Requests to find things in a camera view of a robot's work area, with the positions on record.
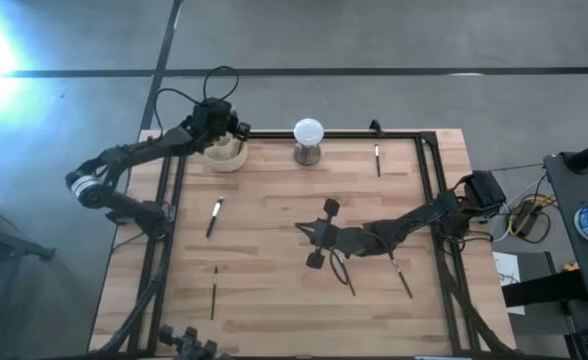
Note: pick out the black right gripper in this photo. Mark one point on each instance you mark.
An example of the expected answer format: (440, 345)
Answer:
(344, 241)

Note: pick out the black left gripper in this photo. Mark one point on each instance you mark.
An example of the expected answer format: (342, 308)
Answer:
(213, 120)

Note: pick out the black brush wide silver ferrule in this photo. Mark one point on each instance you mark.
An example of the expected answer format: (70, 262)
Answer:
(214, 217)

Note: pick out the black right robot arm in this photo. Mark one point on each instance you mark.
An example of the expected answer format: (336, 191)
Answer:
(424, 215)

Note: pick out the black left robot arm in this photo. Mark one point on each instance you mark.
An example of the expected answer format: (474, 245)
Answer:
(134, 149)

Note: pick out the cream round divided organizer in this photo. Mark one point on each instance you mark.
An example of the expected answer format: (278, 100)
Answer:
(226, 162)

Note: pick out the white dome lamp metal base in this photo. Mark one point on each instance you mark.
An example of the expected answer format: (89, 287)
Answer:
(308, 131)

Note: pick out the small black makeup brush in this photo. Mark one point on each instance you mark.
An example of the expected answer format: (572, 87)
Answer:
(377, 160)

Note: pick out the black edge clamp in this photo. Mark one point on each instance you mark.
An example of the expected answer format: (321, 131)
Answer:
(376, 127)

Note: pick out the thin brown detail brush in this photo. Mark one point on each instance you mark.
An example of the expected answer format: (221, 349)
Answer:
(214, 295)

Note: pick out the white paper sheet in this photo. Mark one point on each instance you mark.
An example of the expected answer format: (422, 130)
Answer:
(506, 270)

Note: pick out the black cart base bar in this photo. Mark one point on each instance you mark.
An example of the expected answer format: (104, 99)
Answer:
(544, 289)

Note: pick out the dark grey equipment cart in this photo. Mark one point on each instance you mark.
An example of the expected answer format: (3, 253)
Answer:
(569, 210)

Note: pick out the black aluminium table frame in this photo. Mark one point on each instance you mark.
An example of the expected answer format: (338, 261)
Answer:
(334, 134)

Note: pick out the black clamp mount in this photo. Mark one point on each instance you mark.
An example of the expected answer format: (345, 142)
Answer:
(189, 345)

